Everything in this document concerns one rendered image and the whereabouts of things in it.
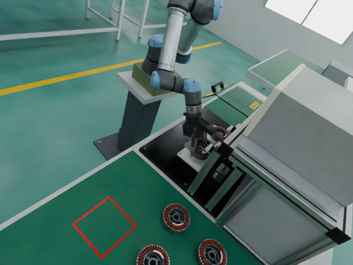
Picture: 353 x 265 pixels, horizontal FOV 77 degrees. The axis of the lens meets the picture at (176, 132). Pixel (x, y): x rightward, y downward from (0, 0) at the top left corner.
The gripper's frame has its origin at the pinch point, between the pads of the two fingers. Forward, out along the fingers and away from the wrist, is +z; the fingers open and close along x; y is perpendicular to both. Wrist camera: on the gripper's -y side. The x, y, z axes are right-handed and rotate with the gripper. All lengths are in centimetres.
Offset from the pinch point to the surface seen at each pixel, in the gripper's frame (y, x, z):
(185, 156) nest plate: 5.2, 6.2, 1.7
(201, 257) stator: -23.4, 39.5, 16.5
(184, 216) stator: -11.4, 31.7, 10.4
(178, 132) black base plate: 17.8, -6.1, -3.7
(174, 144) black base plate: 13.8, 3.4, -1.7
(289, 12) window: 68, -472, -61
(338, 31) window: -21, -472, -18
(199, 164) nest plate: -1.8, 4.4, 5.6
